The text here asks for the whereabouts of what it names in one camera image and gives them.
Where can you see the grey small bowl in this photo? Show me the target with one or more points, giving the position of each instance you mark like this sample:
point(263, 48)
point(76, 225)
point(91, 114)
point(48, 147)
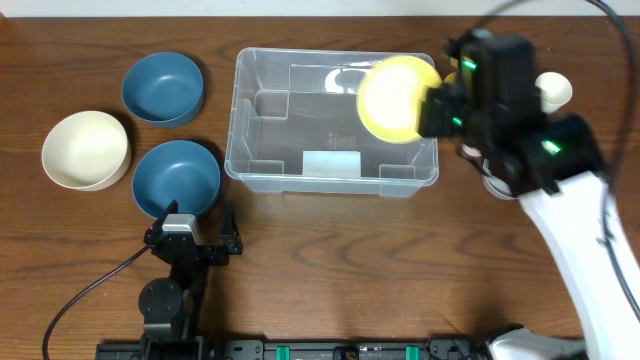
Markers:
point(495, 186)

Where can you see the blue bowl near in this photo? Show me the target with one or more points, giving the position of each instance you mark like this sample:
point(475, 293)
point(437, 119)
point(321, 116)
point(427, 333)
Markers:
point(179, 170)

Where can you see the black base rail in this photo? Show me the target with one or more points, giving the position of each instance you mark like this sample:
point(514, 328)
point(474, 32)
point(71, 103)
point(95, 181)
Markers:
point(439, 349)

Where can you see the blue bowl far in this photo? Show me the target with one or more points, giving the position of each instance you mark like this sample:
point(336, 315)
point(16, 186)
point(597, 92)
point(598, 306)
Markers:
point(165, 89)

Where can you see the yellow small bowl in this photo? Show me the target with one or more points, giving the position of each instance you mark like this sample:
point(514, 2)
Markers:
point(391, 96)

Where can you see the cream large bowl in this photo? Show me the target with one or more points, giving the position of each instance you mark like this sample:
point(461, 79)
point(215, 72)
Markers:
point(87, 151)

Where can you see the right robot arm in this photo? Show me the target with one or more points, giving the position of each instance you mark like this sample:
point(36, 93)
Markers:
point(552, 165)

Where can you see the blue bowl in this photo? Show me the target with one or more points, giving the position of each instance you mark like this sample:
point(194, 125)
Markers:
point(179, 170)
point(165, 89)

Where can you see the clear plastic storage bin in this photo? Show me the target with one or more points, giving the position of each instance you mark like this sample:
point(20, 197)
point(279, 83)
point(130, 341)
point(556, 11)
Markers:
point(294, 127)

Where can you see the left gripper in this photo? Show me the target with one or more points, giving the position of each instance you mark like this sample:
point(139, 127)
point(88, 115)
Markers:
point(198, 252)

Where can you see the pink cup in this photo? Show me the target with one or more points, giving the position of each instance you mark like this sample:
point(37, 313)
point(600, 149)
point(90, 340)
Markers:
point(471, 151)

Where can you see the white cup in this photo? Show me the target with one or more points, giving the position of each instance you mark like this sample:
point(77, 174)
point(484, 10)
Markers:
point(556, 91)

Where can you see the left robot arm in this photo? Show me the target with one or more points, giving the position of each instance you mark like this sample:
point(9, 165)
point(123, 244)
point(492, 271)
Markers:
point(171, 305)

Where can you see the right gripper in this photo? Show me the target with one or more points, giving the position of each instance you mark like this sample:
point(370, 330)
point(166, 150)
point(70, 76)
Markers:
point(439, 112)

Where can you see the yellow cup left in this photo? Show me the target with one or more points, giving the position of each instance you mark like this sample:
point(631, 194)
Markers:
point(450, 79)

